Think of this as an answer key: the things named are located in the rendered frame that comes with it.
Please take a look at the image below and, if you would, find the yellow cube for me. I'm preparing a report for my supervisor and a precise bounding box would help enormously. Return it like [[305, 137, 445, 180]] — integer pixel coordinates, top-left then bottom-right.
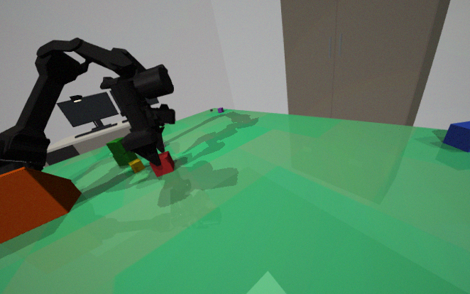
[[129, 158, 146, 173]]

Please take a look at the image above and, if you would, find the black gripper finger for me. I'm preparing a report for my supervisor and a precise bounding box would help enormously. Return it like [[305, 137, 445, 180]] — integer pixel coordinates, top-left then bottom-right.
[[155, 126, 165, 153], [130, 138, 161, 166]]

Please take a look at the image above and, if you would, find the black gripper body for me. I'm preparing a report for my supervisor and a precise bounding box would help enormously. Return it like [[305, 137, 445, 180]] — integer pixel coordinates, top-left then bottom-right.
[[120, 101, 165, 151]]

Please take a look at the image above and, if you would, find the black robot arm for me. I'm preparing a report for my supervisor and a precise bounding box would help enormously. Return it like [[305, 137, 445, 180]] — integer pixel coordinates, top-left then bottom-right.
[[0, 38, 175, 175]]

